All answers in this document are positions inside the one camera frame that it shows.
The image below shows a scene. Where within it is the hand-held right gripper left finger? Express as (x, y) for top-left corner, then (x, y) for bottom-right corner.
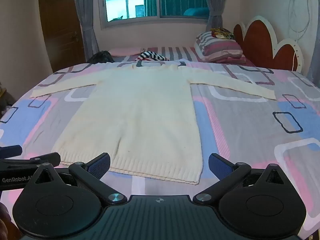
(25, 152), (127, 205)

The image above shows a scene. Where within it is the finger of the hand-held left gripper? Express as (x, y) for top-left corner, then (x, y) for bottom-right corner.
(29, 152), (61, 167)
(0, 145), (23, 159)

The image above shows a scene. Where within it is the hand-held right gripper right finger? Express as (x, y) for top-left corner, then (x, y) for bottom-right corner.
(193, 153), (292, 204)

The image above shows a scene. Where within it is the cream knit sweater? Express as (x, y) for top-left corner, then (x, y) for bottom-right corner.
(29, 64), (277, 185)

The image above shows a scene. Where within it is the patterned pink grey bed sheet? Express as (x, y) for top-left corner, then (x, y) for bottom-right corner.
(0, 60), (320, 240)

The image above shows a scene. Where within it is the black bag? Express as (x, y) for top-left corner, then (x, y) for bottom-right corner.
(86, 51), (115, 64)

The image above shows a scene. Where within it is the striped pillow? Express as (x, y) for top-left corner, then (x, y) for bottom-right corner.
(196, 31), (247, 64)

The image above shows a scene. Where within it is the striped bed sheet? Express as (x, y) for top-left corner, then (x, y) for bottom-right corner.
(107, 46), (255, 67)

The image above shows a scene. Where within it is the black white red striped garment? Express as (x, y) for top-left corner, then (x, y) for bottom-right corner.
(135, 51), (170, 62)

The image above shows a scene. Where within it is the red white scalloped headboard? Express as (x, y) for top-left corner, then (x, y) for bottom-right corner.
(233, 16), (304, 74)

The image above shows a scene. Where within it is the brown wooden door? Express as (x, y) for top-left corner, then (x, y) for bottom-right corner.
(37, 0), (87, 73)

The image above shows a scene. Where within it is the colourful printed cloth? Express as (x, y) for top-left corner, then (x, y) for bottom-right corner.
(210, 27), (237, 40)

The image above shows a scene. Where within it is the grey patterned curtain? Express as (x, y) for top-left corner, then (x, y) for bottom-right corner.
(307, 5), (320, 85)

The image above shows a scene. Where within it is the sliding glass window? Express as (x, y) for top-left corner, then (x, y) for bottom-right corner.
(101, 0), (211, 28)

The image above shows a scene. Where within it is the white cable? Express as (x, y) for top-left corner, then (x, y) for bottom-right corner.
(287, 0), (313, 71)

